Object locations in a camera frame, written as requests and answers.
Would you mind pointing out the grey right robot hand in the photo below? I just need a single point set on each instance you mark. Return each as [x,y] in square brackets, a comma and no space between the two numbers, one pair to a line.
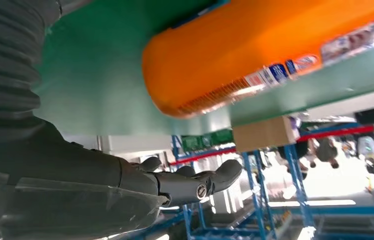
[74,172]

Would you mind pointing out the orange detergent bottle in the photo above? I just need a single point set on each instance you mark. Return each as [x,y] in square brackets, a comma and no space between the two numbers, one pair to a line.
[223,49]

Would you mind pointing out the green plastic crate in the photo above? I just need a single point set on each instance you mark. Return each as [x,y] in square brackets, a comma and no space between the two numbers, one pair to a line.
[207,140]

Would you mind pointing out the blue metal rack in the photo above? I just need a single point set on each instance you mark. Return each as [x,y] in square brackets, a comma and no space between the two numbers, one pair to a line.
[258,185]

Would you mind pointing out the brown cardboard box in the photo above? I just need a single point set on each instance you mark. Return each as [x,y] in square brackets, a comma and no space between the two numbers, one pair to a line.
[260,134]

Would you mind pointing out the person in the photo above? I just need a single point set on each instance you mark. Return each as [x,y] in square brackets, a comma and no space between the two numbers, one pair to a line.
[301,150]
[326,150]

